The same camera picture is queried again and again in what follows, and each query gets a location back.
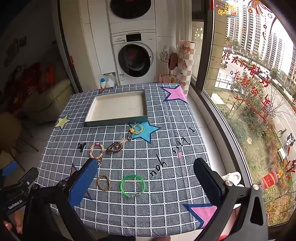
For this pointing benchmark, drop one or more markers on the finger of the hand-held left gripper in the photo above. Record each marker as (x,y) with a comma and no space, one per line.
(27,176)

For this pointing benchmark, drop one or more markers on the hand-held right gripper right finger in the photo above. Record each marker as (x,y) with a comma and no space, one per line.
(209,183)

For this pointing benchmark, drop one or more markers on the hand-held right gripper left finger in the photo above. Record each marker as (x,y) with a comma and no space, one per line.
(83,183)

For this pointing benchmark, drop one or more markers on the black hair claw clip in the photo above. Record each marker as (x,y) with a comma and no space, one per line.
(81,146)

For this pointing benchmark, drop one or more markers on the purple heart hair clip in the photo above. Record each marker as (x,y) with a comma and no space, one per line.
(130,137)

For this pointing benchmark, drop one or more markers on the shallow grey-blue box tray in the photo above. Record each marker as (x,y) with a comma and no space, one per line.
(118,106)

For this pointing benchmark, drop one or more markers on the person's left hand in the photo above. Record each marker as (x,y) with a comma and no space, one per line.
(13,226)

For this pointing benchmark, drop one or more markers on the white shoe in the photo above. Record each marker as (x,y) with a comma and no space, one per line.
(231,178)

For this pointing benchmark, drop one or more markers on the wooden chair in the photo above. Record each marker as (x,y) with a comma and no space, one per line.
(11,132)

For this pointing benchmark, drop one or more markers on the beige bow hair clip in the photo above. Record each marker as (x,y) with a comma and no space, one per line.
(124,140)

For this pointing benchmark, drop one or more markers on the grey checked star tablecloth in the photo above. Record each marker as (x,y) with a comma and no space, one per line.
(138,162)

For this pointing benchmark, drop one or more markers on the red lantern window decal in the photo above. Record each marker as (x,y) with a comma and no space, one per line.
(269,179)

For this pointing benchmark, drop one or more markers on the cream sofa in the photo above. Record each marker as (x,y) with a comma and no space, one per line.
(53,99)

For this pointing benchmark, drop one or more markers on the red cushion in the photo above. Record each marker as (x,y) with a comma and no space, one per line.
(39,76)

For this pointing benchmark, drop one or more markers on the white bottle with blue cap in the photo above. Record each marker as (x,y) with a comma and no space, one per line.
(103,83)

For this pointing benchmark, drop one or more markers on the translucent detergent jug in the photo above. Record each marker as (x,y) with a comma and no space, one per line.
(111,81)

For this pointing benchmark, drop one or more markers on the red window lettering decal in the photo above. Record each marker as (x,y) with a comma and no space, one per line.
(240,76)

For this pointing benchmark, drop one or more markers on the pink slippers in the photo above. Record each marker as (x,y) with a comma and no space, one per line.
(163,78)

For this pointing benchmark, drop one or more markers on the rolled checked patterned mat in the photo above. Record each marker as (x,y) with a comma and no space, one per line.
(185,64)

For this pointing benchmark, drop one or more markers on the white front-load washing machine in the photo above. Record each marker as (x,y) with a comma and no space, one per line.
(134,58)

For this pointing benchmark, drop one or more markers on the white tall cabinet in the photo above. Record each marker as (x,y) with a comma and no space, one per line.
(97,41)

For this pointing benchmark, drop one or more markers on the white stacked dryer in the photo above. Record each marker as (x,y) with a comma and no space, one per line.
(131,9)

